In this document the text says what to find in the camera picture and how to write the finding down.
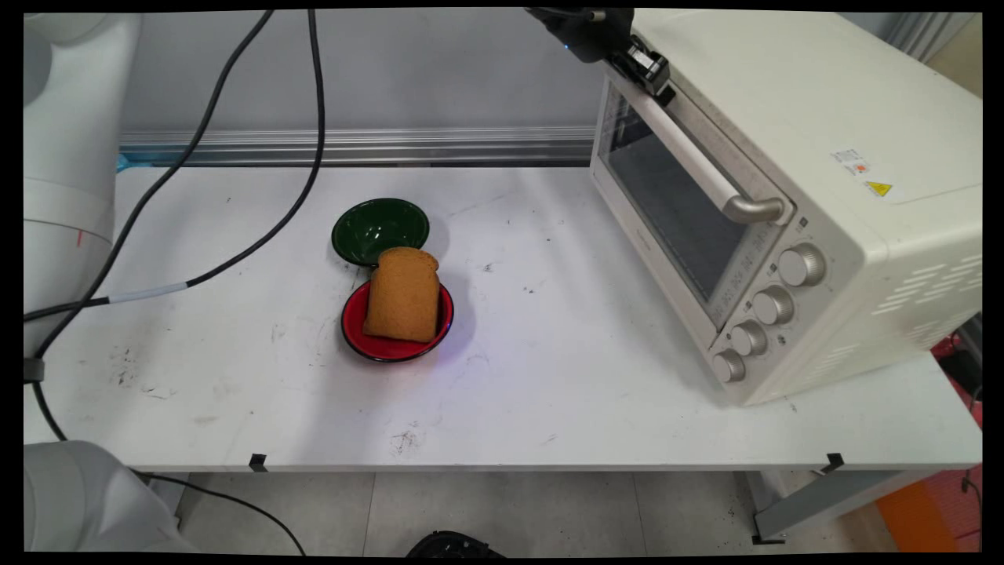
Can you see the white label sticker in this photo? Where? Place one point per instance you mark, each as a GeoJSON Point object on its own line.
{"type": "Point", "coordinates": [851, 161]}

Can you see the yellow warning sticker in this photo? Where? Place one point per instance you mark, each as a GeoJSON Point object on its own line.
{"type": "Point", "coordinates": [879, 188]}

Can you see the red plate with black rim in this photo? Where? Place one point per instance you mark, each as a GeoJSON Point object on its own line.
{"type": "Point", "coordinates": [357, 326]}

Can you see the brown bread slice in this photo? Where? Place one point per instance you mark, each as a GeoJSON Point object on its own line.
{"type": "Point", "coordinates": [402, 298]}

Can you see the dark green bowl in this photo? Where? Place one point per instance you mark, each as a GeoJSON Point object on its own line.
{"type": "Point", "coordinates": [376, 227]}

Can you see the grey table leg frame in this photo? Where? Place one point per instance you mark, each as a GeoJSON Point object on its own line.
{"type": "Point", "coordinates": [823, 502]}

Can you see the aluminium rail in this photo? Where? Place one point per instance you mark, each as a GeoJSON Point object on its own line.
{"type": "Point", "coordinates": [455, 145]}

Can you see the red object behind table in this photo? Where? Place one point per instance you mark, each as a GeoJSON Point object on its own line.
{"type": "Point", "coordinates": [963, 388]}

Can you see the black round object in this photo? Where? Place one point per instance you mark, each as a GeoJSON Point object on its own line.
{"type": "Point", "coordinates": [455, 545]}

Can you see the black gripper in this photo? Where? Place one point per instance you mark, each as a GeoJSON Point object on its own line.
{"type": "Point", "coordinates": [584, 31]}

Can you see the cream toaster oven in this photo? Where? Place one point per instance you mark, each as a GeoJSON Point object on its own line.
{"type": "Point", "coordinates": [847, 94]}

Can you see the large cream oven knob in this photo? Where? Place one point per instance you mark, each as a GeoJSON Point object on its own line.
{"type": "Point", "coordinates": [802, 264]}

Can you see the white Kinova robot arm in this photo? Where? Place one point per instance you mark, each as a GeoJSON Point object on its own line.
{"type": "Point", "coordinates": [67, 157]}

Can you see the black table edge clip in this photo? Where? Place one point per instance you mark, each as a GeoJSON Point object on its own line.
{"type": "Point", "coordinates": [257, 462]}
{"type": "Point", "coordinates": [834, 461]}

